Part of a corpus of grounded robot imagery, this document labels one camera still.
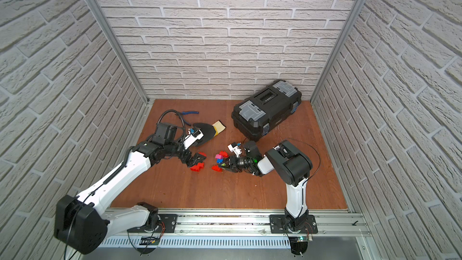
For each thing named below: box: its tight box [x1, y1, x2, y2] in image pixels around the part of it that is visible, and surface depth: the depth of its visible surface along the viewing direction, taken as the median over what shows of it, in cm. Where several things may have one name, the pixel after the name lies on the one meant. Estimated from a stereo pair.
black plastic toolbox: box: [231, 79, 302, 142], surface depth 97 cm
